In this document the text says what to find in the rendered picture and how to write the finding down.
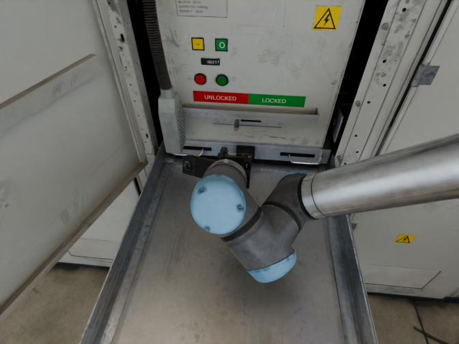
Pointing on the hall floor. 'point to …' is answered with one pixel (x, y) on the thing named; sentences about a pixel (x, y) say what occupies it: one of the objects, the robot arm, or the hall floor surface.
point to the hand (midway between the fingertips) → (225, 158)
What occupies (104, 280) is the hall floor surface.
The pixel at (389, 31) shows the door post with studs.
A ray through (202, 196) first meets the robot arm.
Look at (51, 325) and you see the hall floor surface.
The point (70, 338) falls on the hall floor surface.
